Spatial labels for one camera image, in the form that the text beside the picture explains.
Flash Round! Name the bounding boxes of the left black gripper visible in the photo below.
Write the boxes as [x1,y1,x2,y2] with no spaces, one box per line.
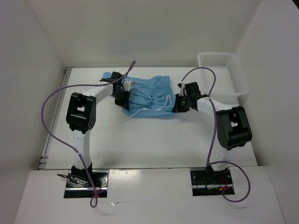
[111,88,130,110]

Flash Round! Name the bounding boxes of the light blue shorts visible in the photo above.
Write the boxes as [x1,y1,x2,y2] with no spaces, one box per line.
[100,71,176,120]

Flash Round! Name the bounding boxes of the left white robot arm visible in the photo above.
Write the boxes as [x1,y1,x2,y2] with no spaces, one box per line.
[66,72,134,187]

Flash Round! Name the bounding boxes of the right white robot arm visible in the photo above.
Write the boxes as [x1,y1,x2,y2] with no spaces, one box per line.
[172,82,252,184]

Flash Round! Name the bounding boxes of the white perforated plastic basket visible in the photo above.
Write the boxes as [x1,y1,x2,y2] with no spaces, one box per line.
[198,52,249,98]

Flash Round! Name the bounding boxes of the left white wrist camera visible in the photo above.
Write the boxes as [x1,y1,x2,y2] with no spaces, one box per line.
[122,80,135,92]

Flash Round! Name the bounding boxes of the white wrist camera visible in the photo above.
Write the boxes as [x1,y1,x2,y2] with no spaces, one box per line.
[178,82,187,96]
[122,80,135,92]

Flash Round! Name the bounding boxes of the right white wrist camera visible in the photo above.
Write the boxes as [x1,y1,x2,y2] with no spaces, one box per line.
[178,82,187,96]

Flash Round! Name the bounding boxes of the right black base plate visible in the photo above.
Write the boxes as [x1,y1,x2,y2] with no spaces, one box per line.
[190,168,235,196]

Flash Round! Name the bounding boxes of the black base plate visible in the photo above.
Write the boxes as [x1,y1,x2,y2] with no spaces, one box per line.
[190,168,235,196]
[59,170,109,199]

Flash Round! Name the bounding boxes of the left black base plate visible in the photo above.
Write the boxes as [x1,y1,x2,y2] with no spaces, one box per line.
[59,170,109,199]

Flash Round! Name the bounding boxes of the aluminium table edge rail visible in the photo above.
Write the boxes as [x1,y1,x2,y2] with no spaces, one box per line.
[37,67,73,170]

